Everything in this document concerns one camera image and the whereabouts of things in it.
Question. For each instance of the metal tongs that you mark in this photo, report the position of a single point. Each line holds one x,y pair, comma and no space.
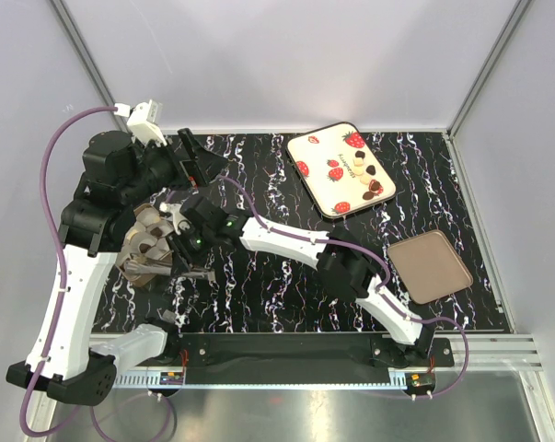
134,268

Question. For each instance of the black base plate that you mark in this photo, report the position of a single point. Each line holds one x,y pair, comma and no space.
288,359

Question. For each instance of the dark square chocolate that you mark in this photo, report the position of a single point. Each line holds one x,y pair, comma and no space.
156,232

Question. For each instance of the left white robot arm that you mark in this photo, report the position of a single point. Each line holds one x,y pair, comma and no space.
120,172

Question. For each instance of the rose gold tin lid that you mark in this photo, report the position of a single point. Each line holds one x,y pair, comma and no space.
429,267

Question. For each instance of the left controller board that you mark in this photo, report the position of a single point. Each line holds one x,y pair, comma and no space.
171,378

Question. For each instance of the controller board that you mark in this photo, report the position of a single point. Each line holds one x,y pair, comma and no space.
423,381
171,378

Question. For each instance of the right controller board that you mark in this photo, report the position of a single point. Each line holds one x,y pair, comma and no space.
423,381

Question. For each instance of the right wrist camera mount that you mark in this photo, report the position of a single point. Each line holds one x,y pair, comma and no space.
173,214

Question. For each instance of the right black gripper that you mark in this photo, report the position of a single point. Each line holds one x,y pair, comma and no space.
185,233

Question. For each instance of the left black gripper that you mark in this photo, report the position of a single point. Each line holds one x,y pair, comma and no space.
202,164

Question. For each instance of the white chocolate middle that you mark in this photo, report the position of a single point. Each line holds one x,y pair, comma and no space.
361,175

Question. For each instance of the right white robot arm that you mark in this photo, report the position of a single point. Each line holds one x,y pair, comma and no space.
345,268

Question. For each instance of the gold tin box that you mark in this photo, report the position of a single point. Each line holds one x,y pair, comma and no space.
145,253

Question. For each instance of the strawberry print tray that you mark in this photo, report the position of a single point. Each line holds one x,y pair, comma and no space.
324,160

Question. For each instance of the brown leaf chocolate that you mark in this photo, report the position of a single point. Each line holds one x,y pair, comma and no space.
374,185

